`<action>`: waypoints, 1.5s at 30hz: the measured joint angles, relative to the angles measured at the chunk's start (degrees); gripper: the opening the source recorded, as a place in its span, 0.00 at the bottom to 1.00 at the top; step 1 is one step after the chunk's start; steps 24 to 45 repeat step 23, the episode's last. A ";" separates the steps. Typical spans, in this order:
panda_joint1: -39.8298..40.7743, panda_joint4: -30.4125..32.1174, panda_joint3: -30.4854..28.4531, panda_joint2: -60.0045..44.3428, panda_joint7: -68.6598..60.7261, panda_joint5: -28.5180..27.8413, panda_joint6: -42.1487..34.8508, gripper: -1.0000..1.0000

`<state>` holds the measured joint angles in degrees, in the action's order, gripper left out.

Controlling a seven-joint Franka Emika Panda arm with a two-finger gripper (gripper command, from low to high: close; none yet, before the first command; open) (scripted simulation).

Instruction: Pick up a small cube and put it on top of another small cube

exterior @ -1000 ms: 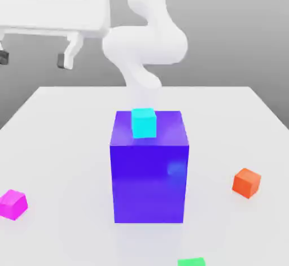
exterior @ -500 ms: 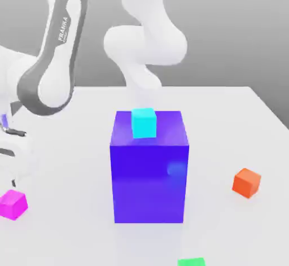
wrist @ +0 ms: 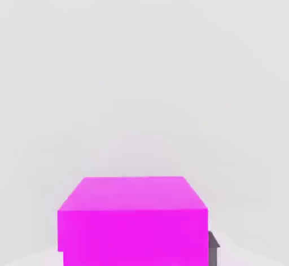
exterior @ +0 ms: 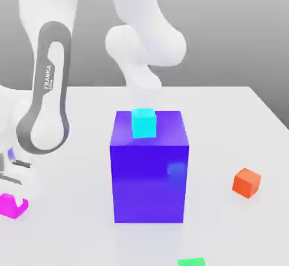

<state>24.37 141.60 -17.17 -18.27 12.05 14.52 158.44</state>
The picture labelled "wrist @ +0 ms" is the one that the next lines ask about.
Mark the small magenta cube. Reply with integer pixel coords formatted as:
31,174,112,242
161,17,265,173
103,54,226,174
56,176,209,266

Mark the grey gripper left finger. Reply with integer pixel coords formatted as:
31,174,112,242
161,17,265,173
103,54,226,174
20,248,64,266

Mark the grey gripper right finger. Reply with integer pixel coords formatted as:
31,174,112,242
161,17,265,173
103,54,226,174
208,230,256,266

